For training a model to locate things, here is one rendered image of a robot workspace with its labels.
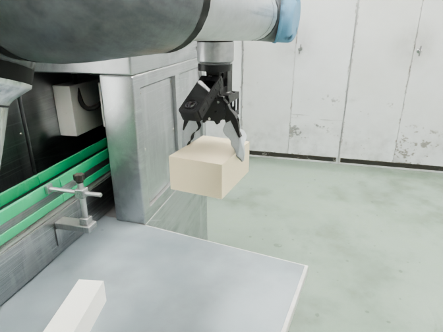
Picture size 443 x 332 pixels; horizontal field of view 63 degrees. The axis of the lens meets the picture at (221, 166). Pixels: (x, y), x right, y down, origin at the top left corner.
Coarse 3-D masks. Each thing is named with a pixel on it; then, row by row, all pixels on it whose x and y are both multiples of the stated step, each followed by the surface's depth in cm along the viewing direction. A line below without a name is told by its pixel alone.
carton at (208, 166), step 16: (192, 144) 82; (208, 144) 82; (224, 144) 82; (176, 160) 74; (192, 160) 73; (208, 160) 72; (224, 160) 72; (240, 160) 80; (176, 176) 76; (192, 176) 74; (208, 176) 72; (224, 176) 72; (240, 176) 81; (192, 192) 75; (208, 192) 74; (224, 192) 74
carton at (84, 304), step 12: (84, 288) 84; (96, 288) 84; (72, 300) 80; (84, 300) 80; (96, 300) 82; (60, 312) 77; (72, 312) 77; (84, 312) 77; (96, 312) 83; (48, 324) 74; (60, 324) 74; (72, 324) 74; (84, 324) 77
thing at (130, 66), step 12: (192, 48) 151; (108, 60) 103; (120, 60) 103; (132, 60) 103; (144, 60) 110; (156, 60) 118; (168, 60) 127; (180, 60) 138; (60, 72) 109; (72, 72) 108; (84, 72) 107; (96, 72) 106; (108, 72) 105; (120, 72) 104; (132, 72) 103
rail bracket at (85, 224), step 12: (48, 192) 99; (72, 192) 98; (84, 192) 97; (96, 192) 96; (84, 204) 98; (84, 216) 100; (60, 228) 102; (72, 228) 101; (84, 228) 99; (60, 240) 104
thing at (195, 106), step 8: (200, 80) 74; (208, 80) 73; (216, 80) 73; (192, 88) 73; (200, 88) 72; (208, 88) 72; (216, 88) 73; (192, 96) 71; (200, 96) 70; (208, 96) 70; (184, 104) 70; (192, 104) 69; (200, 104) 69; (208, 104) 71; (184, 112) 69; (192, 112) 68; (200, 112) 69; (192, 120) 69; (200, 120) 69
